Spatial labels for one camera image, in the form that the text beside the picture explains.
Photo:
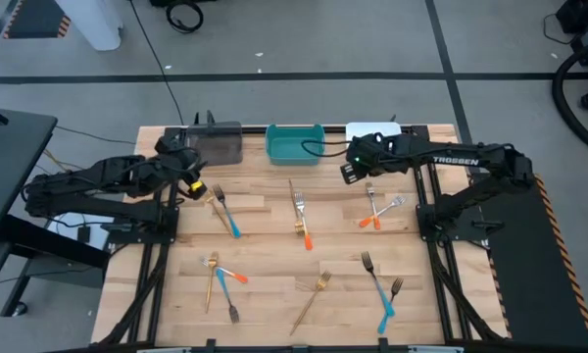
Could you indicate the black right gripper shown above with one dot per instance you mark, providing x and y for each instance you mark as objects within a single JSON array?
[{"x": 372, "y": 154}]

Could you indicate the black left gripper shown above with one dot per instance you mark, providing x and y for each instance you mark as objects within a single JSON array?
[{"x": 186, "y": 164}]

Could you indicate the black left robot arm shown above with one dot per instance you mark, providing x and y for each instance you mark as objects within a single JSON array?
[{"x": 103, "y": 171}]

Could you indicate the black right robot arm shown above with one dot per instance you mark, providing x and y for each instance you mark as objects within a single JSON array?
[{"x": 470, "y": 159}]

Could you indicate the white plastic bin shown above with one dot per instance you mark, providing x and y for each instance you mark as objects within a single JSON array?
[{"x": 372, "y": 128}]

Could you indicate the grey translucent plastic bin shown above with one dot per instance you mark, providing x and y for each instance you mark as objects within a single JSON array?
[{"x": 220, "y": 147}]

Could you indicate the teal plastic bin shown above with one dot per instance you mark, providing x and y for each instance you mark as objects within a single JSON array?
[{"x": 284, "y": 147}]

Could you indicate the black desk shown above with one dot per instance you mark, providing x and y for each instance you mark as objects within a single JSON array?
[{"x": 10, "y": 162}]

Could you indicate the white column base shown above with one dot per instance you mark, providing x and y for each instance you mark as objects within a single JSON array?
[{"x": 95, "y": 24}]

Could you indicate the black hazard-striped floor mat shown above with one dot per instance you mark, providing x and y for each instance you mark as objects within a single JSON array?
[{"x": 529, "y": 255}]

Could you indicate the small hazard-striped floor mat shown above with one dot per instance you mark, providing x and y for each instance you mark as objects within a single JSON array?
[{"x": 34, "y": 17}]

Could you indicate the black aluminium table frame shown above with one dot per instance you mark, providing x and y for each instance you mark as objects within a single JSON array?
[{"x": 255, "y": 129}]

